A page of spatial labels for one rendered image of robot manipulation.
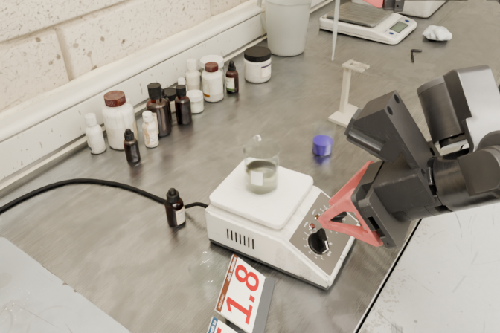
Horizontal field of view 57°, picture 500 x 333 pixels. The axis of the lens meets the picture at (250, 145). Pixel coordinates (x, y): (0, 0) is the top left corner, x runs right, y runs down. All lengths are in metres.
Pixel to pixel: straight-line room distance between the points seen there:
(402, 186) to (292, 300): 0.26
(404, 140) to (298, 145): 0.48
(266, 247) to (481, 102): 0.34
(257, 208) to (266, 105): 0.45
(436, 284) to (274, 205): 0.25
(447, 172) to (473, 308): 0.28
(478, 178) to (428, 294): 0.31
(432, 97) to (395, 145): 0.06
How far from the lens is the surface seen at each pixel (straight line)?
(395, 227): 0.50
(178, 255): 0.71
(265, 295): 0.65
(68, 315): 0.67
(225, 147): 0.91
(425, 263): 0.73
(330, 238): 0.67
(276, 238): 0.63
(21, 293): 0.72
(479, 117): 0.45
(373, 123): 0.45
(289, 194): 0.67
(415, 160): 0.47
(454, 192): 0.47
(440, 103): 0.47
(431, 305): 0.69
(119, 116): 0.90
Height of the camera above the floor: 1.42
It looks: 35 degrees down
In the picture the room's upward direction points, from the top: 1 degrees counter-clockwise
